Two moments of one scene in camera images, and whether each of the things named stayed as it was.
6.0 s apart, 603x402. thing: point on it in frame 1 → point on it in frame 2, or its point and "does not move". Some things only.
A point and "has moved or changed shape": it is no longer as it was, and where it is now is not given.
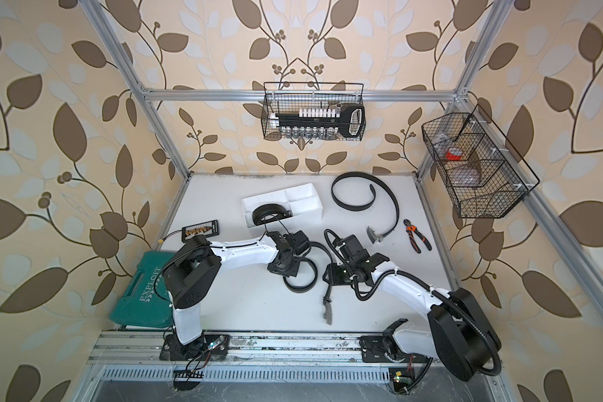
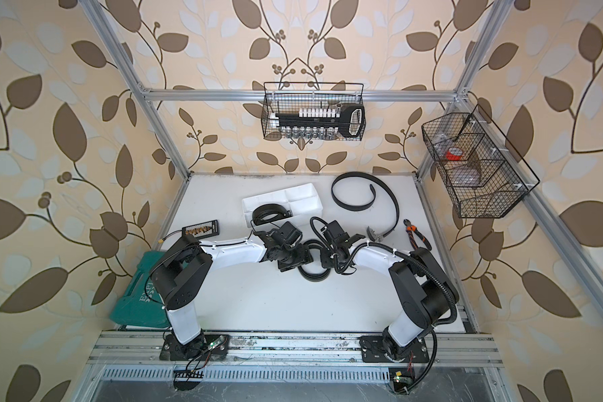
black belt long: (327, 301) has moved or changed shape
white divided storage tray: (302, 200) does not move
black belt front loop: (265, 210) does not move
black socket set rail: (322, 122) does not move
